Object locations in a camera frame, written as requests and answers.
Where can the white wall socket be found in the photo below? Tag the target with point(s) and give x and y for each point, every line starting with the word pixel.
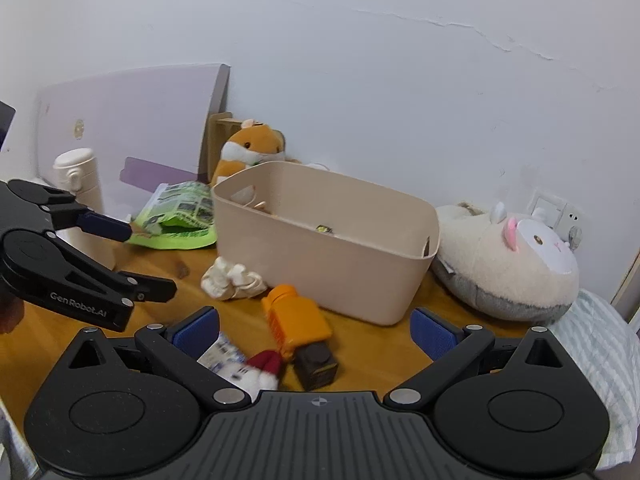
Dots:
pixel 557 212

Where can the orange hamster plush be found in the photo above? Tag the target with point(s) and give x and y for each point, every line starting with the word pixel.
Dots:
pixel 250 147

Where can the beige plastic storage bin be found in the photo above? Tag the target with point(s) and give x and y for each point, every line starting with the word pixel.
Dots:
pixel 340 265

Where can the white cloth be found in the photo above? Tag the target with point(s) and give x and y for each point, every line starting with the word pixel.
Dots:
pixel 232 280

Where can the dark brown small box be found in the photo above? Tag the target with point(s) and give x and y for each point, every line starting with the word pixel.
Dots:
pixel 316 366

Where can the pale lavender board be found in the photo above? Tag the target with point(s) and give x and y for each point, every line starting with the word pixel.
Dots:
pixel 130 115

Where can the small dark item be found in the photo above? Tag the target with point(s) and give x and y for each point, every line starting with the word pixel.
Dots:
pixel 325 229

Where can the wooden box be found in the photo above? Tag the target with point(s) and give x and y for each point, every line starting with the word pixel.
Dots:
pixel 220 135

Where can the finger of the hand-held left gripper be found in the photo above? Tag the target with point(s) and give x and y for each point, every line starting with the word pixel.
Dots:
pixel 150 291
pixel 106 227

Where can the white printed packet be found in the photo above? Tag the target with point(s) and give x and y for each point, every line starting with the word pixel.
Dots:
pixel 220 352

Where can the green snack bag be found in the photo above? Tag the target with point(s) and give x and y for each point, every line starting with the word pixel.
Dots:
pixel 177 217

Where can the wooden frame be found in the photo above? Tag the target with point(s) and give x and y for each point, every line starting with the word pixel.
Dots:
pixel 627 285

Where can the orange plastic bottle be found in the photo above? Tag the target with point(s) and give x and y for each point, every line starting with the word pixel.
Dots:
pixel 297 322

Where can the striped light green cloth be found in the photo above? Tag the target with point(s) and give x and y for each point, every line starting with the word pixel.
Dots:
pixel 600 360

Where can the white thermos bottle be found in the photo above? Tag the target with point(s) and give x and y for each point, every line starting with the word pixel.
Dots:
pixel 82 180

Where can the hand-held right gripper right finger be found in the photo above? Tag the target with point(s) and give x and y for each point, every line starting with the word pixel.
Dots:
pixel 431 336

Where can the black monitor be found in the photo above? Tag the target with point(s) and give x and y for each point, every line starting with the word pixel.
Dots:
pixel 5 122

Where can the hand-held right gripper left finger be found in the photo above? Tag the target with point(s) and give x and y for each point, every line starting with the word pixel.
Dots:
pixel 196 334

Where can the small toy with red hat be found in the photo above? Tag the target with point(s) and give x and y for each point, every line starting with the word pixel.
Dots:
pixel 257 372

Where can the white cat plush slipper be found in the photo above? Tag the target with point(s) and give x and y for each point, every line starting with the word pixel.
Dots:
pixel 505 265

